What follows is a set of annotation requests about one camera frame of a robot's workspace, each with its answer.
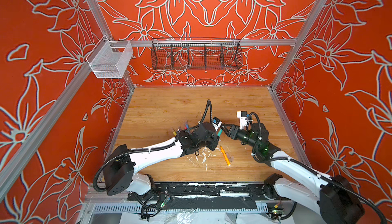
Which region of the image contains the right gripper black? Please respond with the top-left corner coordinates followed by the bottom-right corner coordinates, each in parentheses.
top-left (221, 124), bottom-right (262, 151)

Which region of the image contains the orange marker pen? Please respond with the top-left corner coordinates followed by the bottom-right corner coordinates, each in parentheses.
top-left (219, 146), bottom-right (231, 166)

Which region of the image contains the green marker pen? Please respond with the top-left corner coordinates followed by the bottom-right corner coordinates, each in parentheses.
top-left (217, 129), bottom-right (223, 137)

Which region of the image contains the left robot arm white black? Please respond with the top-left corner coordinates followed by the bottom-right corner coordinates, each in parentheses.
top-left (92, 119), bottom-right (222, 196)

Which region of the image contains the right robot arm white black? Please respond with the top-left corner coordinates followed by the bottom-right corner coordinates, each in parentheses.
top-left (221, 124), bottom-right (365, 224)

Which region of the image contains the clear plastic bin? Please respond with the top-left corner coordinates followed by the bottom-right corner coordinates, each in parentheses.
top-left (86, 36), bottom-right (134, 79)

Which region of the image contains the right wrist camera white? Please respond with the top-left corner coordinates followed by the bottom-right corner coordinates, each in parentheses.
top-left (236, 111), bottom-right (249, 130)

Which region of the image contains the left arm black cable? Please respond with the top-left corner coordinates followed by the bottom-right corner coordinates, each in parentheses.
top-left (92, 99), bottom-right (213, 192)

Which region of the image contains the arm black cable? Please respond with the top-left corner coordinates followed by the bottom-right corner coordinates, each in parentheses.
top-left (247, 112), bottom-right (389, 224)
top-left (92, 99), bottom-right (213, 192)

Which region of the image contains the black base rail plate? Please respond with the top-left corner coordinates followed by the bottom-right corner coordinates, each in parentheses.
top-left (140, 182), bottom-right (286, 201)

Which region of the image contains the black wire basket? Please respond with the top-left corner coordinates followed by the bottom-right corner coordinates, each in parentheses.
top-left (151, 37), bottom-right (243, 71)

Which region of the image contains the grey slotted cable duct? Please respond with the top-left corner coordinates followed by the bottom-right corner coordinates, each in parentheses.
top-left (91, 203), bottom-right (268, 214)

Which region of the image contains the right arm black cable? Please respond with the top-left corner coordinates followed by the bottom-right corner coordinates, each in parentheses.
top-left (247, 112), bottom-right (389, 224)

